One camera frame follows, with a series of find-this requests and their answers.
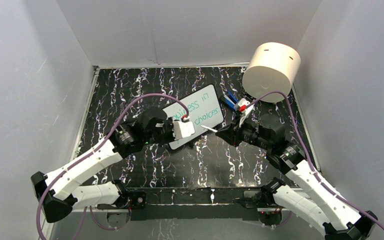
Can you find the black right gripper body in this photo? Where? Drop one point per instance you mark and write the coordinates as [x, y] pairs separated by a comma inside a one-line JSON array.
[[247, 133]]

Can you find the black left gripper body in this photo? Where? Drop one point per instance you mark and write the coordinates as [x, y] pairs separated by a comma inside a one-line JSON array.
[[165, 136]]

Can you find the white marker pen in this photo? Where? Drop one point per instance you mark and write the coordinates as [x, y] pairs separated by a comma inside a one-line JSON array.
[[209, 128]]

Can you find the white whiteboard black frame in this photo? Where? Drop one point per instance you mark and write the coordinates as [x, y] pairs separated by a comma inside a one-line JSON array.
[[204, 110]]

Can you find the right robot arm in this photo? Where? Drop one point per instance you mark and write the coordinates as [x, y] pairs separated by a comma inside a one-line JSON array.
[[322, 209]]

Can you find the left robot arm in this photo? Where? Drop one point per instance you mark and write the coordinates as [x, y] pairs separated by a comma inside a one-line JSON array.
[[62, 190]]

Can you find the cream cylindrical container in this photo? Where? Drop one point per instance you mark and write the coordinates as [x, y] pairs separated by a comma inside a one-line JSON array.
[[273, 67]]

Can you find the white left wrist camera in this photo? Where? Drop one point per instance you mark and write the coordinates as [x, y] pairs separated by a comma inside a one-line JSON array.
[[183, 128]]

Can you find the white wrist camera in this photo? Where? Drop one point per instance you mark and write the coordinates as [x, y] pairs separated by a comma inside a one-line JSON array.
[[244, 107], [183, 128]]

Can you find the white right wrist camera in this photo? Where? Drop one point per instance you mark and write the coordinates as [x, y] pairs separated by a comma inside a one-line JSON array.
[[244, 107]]

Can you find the aluminium frame rail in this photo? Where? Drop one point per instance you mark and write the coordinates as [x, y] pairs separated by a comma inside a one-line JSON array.
[[204, 203]]

